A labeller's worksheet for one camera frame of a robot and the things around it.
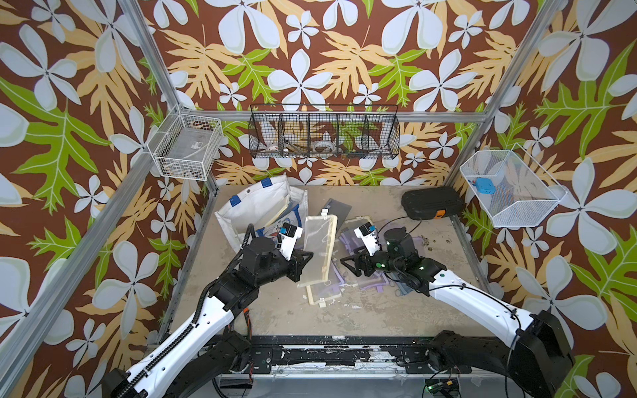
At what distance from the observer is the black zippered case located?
1.07 meters

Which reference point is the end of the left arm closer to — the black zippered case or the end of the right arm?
the end of the right arm

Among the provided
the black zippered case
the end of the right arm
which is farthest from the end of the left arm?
the black zippered case
